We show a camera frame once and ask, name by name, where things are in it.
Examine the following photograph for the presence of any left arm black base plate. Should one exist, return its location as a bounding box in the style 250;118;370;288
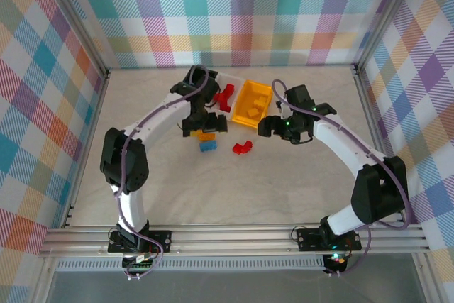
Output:
107;230;173;255

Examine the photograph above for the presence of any aluminium side rail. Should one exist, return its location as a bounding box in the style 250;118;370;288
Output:
352;65;409;226
60;68;111;229

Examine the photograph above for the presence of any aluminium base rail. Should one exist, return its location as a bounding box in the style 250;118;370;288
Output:
38;224;431;257

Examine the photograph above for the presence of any grey slotted cable duct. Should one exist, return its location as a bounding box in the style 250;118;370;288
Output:
55;258;326;271

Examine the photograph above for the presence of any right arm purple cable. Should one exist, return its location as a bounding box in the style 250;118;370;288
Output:
271;79;412;278

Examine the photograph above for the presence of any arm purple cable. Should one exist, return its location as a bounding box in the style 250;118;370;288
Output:
113;65;210;281
271;79;412;278

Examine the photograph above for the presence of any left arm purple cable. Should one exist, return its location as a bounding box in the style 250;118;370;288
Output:
113;65;210;281

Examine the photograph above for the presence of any aluminium frame post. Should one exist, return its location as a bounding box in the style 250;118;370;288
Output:
353;0;423;70
40;0;110;77

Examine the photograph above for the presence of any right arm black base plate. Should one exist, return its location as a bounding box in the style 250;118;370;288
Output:
296;227;362;252

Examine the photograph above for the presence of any yellow plastic bin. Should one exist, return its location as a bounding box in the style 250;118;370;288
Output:
231;79;275;129

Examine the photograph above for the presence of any white plastic bin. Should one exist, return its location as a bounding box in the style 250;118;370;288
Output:
211;72;246;123

